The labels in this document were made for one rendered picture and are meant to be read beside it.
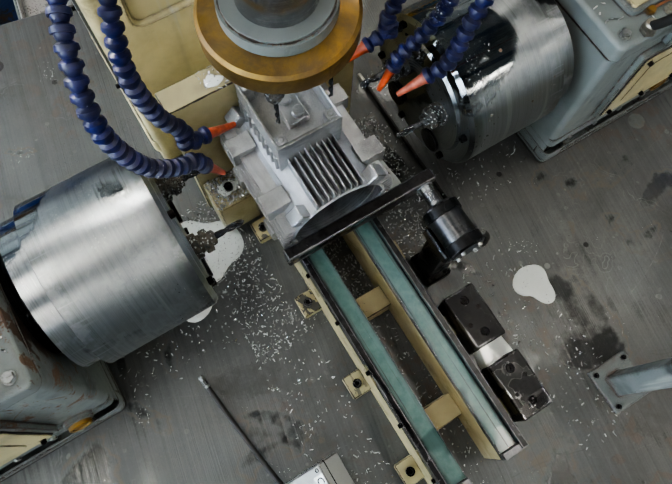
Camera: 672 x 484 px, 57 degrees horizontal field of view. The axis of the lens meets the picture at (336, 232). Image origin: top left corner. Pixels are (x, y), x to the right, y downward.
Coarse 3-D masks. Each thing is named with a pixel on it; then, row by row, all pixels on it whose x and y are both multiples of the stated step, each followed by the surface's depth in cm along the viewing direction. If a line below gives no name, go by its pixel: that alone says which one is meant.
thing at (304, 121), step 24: (240, 96) 86; (264, 96) 87; (288, 96) 85; (312, 96) 88; (264, 120) 86; (288, 120) 85; (312, 120) 86; (336, 120) 83; (264, 144) 88; (288, 144) 82; (312, 144) 86
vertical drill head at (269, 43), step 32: (224, 0) 63; (256, 0) 59; (288, 0) 59; (320, 0) 64; (352, 0) 66; (224, 32) 65; (256, 32) 62; (288, 32) 62; (320, 32) 63; (352, 32) 65; (224, 64) 64; (256, 64) 64; (288, 64) 64; (320, 64) 64
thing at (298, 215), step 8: (232, 112) 89; (240, 112) 90; (232, 120) 90; (240, 120) 90; (368, 168) 87; (376, 168) 87; (368, 176) 87; (376, 176) 86; (384, 176) 88; (296, 208) 85; (304, 208) 86; (288, 216) 85; (296, 216) 85; (304, 216) 84; (296, 224) 85
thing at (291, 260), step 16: (416, 176) 93; (432, 176) 93; (384, 192) 93; (400, 192) 92; (416, 192) 94; (368, 208) 91; (384, 208) 92; (336, 224) 90; (352, 224) 91; (304, 240) 90; (320, 240) 90; (288, 256) 89; (304, 256) 91
